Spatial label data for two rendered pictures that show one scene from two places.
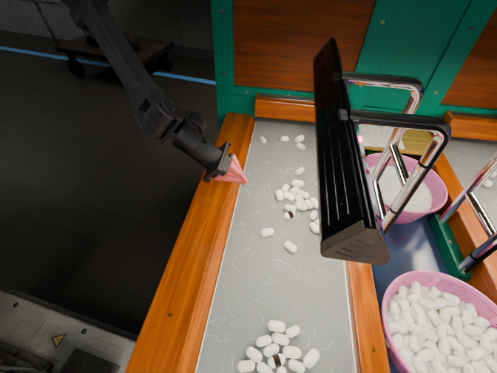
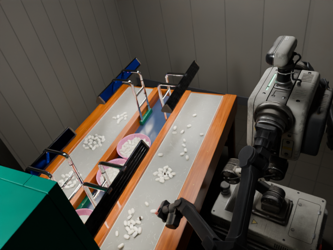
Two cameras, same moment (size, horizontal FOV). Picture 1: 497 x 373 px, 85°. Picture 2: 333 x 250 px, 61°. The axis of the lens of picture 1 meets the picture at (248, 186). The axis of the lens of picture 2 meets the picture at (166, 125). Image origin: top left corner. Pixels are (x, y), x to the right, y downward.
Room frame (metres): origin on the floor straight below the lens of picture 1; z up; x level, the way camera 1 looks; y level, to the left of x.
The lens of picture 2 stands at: (1.27, 0.52, 2.21)
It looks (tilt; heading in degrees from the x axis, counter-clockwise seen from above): 39 degrees down; 204
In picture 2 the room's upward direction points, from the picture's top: 12 degrees counter-clockwise
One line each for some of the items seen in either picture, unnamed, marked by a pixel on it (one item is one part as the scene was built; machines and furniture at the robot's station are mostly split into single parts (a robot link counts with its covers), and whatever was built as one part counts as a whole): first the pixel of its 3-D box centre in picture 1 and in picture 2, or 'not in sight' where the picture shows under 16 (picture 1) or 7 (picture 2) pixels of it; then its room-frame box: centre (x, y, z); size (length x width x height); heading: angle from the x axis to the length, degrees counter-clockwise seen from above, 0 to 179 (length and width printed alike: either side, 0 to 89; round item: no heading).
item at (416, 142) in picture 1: (385, 138); not in sight; (0.83, -0.50, 0.77); 0.33 x 0.15 x 0.01; 83
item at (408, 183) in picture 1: (353, 180); (114, 199); (0.46, -0.25, 0.90); 0.20 x 0.19 x 0.45; 173
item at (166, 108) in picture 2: not in sight; (181, 84); (-0.49, -0.05, 1.08); 0.62 x 0.08 x 0.07; 173
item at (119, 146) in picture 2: not in sight; (135, 149); (-0.10, -0.38, 0.72); 0.27 x 0.27 x 0.10
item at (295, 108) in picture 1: (295, 108); not in sight; (0.92, -0.17, 0.83); 0.30 x 0.06 x 0.07; 83
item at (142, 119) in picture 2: not in sight; (133, 96); (-0.55, -0.53, 0.90); 0.20 x 0.19 x 0.45; 173
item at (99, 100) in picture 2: not in sight; (119, 79); (-0.55, -0.61, 1.08); 0.62 x 0.08 x 0.07; 173
